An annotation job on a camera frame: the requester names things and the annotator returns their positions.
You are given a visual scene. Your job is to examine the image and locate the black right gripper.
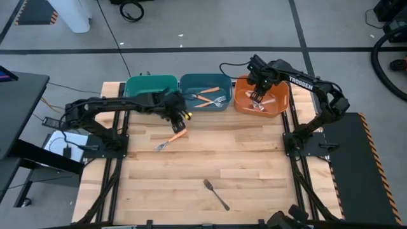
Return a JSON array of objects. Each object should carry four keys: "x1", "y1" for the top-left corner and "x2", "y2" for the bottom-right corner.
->
[{"x1": 252, "y1": 70, "x2": 278, "y2": 104}]

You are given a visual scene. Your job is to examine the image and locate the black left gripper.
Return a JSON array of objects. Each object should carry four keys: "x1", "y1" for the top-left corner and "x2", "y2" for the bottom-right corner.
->
[{"x1": 168, "y1": 106, "x2": 193, "y2": 134}]

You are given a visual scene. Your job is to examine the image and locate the black metal fork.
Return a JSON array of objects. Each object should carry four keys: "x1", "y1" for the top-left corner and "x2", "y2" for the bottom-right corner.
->
[{"x1": 203, "y1": 178, "x2": 231, "y2": 212}]

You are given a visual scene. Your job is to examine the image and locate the orange plastic bin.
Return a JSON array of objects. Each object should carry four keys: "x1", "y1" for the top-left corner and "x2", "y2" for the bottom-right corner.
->
[{"x1": 234, "y1": 74, "x2": 291, "y2": 118}]

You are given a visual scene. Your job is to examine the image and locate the dark blue plastic bin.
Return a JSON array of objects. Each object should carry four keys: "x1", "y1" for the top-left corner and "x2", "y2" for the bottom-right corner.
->
[{"x1": 179, "y1": 73, "x2": 233, "y2": 112}]

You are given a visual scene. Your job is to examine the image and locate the teal green plastic bin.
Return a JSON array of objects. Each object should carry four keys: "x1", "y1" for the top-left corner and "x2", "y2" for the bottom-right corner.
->
[{"x1": 123, "y1": 74, "x2": 179, "y2": 112}]

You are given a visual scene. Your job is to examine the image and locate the black desk base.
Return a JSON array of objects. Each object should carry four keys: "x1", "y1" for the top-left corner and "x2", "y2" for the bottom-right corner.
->
[{"x1": 0, "y1": 139, "x2": 85, "y2": 208}]

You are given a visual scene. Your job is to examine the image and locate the white board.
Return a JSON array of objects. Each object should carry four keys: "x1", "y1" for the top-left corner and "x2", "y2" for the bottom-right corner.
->
[{"x1": 43, "y1": 130, "x2": 90, "y2": 163}]

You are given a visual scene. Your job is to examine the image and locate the large black hazard-striped platform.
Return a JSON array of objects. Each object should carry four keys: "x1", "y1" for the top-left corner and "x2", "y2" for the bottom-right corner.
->
[{"x1": 317, "y1": 111, "x2": 404, "y2": 226}]

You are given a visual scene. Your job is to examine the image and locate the black power adapter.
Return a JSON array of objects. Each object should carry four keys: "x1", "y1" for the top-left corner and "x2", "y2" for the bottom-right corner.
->
[{"x1": 42, "y1": 116, "x2": 68, "y2": 130}]

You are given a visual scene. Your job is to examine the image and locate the black red device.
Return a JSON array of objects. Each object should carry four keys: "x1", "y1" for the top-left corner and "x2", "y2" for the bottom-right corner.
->
[{"x1": 389, "y1": 56, "x2": 407, "y2": 73}]

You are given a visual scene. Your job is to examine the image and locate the white pillar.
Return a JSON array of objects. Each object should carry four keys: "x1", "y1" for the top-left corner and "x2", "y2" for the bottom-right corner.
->
[{"x1": 47, "y1": 0, "x2": 93, "y2": 34}]

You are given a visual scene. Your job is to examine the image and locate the black floor equipment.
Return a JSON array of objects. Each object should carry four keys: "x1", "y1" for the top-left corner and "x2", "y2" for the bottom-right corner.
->
[{"x1": 372, "y1": 0, "x2": 407, "y2": 44}]

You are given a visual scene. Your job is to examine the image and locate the black desk top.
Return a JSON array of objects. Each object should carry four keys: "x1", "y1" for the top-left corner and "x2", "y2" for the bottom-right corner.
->
[{"x1": 0, "y1": 71, "x2": 50, "y2": 160}]

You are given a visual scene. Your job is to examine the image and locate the dark computer screen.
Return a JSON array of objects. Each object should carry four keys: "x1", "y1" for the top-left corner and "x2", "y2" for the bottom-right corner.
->
[{"x1": 0, "y1": 65, "x2": 19, "y2": 83}]

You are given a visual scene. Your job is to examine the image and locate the small black hazard-striped mat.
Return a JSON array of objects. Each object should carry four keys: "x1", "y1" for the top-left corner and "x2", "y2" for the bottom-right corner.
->
[{"x1": 14, "y1": 0, "x2": 60, "y2": 25}]

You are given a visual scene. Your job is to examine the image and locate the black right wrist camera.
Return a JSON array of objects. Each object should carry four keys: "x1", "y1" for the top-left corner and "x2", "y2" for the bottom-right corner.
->
[{"x1": 247, "y1": 53, "x2": 267, "y2": 76}]

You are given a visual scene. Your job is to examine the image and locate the black camera cable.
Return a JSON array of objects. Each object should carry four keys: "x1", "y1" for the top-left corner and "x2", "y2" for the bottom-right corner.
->
[{"x1": 218, "y1": 61, "x2": 252, "y2": 80}]

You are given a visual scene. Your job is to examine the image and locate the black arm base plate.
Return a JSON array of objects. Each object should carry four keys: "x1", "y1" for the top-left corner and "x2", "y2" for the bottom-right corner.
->
[
  {"x1": 83, "y1": 133, "x2": 130, "y2": 159},
  {"x1": 282, "y1": 132, "x2": 340, "y2": 158}
]

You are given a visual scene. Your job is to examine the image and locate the black aluminium frame rails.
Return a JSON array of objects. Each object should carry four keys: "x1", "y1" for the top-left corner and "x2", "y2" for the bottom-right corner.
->
[
  {"x1": 284, "y1": 81, "x2": 343, "y2": 223},
  {"x1": 76, "y1": 81, "x2": 131, "y2": 223}
]

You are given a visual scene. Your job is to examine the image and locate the long black frame rail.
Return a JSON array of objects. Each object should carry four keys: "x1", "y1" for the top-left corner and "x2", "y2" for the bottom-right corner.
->
[{"x1": 41, "y1": 219, "x2": 407, "y2": 229}]

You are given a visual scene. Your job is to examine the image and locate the thin black floor cable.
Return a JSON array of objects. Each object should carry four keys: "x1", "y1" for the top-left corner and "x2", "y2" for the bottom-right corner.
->
[{"x1": 47, "y1": 81, "x2": 101, "y2": 95}]

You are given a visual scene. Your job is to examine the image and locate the coiled black cable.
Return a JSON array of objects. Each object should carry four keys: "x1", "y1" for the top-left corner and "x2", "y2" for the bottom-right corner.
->
[{"x1": 119, "y1": 0, "x2": 145, "y2": 24}]

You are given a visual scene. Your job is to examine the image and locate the long black floor cable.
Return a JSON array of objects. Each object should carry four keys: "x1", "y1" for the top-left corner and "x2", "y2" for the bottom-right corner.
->
[{"x1": 96, "y1": 0, "x2": 132, "y2": 78}]

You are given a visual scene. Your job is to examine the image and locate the thick black hose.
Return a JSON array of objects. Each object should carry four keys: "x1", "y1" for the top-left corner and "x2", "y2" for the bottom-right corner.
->
[{"x1": 370, "y1": 24, "x2": 407, "y2": 102}]

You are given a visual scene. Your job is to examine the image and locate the yellow floor cable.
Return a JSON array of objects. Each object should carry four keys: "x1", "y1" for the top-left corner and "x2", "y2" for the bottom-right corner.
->
[{"x1": 39, "y1": 97, "x2": 69, "y2": 116}]

